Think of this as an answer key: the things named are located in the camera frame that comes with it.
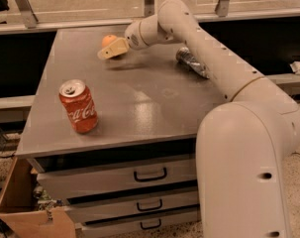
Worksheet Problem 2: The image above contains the middle grey drawer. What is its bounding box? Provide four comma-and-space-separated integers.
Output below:
65, 187, 199, 223

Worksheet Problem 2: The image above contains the crushed silver can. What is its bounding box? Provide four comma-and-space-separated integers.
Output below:
175, 47, 208, 79

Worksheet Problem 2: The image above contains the cardboard box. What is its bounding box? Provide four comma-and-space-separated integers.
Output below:
0, 158, 76, 238

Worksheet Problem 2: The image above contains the grey drawer cabinet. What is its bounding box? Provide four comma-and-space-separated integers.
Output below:
15, 25, 230, 238

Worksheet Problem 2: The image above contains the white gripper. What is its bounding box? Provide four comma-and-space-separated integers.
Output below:
98, 21, 144, 60

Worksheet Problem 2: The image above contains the red Coca-Cola can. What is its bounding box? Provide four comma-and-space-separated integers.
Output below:
59, 79, 98, 134

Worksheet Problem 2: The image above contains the top grey drawer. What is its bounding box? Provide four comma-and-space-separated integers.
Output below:
38, 156, 196, 199

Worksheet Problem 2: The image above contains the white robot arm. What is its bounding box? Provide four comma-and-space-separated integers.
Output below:
98, 0, 300, 238

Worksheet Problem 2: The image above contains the orange fruit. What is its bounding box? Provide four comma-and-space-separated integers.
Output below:
102, 35, 117, 48

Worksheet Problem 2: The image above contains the bottom grey drawer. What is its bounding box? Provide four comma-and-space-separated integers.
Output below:
82, 207, 200, 238

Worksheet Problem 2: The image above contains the grey drawer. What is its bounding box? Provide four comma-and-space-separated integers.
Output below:
82, 207, 200, 238
65, 187, 199, 223
38, 156, 196, 199

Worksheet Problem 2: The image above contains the metal window railing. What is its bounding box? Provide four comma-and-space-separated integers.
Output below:
0, 0, 300, 34

